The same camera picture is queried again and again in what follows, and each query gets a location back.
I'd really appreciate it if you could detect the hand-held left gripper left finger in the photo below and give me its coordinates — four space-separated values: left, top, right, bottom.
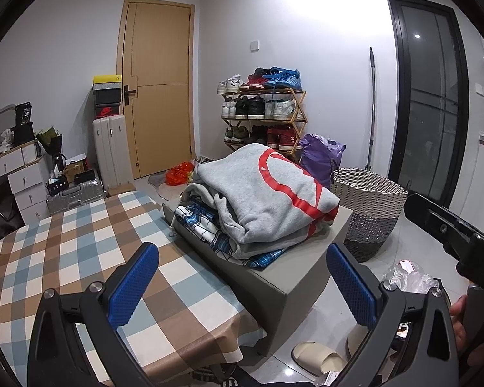
28 242 160 387

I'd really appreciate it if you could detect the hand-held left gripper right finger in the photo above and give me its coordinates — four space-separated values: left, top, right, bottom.
327 243 469 387

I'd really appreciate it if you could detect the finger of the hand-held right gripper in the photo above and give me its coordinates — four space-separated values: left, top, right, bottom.
403 193 484 256

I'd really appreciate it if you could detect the grey hoodie with red print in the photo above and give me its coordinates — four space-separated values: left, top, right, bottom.
196 144 341 244

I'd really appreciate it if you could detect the person's right hand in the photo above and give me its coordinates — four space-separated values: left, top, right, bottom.
449 295 484 367

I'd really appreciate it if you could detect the crumpled plastic wrap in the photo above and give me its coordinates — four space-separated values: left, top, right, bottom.
381 260 440 295

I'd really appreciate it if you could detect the plaid bed sheet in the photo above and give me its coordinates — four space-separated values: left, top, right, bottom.
0 191 267 383

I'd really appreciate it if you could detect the grey storage ottoman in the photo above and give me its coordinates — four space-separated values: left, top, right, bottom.
161 202 355 357

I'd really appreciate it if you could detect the woven laundry basket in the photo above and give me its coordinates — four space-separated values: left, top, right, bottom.
330 167 409 263

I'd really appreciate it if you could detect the blue plaid shirt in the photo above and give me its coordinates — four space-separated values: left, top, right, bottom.
173 203 291 269

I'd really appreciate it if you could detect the flat brown box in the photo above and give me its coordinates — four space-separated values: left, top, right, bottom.
107 181 138 198

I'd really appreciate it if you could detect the silver suitcase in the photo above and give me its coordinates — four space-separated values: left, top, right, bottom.
46 177 106 215

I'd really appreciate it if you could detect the grey floor mat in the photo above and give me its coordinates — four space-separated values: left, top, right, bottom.
147 171 186 200

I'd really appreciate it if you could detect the light grey folded garment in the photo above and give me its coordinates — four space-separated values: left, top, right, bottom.
179 181 222 210

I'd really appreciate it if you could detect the black white striped item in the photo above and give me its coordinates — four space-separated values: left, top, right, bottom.
191 365 247 387

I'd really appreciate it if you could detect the dark glass door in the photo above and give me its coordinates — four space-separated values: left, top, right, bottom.
387 0 470 210

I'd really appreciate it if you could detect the orange plastic bag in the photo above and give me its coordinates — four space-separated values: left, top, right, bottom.
165 161 196 186

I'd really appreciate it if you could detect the metal mop pole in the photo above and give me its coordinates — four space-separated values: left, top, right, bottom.
365 47 378 172

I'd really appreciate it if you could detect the purple plastic bag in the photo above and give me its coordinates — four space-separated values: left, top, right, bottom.
298 133 347 190

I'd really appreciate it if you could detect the white suitcase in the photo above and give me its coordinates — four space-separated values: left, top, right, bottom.
92 115 134 190

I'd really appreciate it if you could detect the black bag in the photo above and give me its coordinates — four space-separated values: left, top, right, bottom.
0 177 25 243

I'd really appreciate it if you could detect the white drawer desk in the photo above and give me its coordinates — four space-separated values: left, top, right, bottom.
0 139 53 226

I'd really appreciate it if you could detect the dark flower bouquet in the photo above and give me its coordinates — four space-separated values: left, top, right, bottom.
38 127 65 170

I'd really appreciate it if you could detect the black shoe box red logo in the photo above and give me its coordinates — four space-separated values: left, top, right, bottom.
95 104 122 118

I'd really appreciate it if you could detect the tall black box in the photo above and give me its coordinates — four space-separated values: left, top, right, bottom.
14 103 35 144

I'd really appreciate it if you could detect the wooden door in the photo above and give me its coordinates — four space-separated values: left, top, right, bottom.
117 0 196 180

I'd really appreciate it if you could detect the shoe rack with shoes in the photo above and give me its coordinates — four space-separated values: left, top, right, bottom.
217 66 303 150

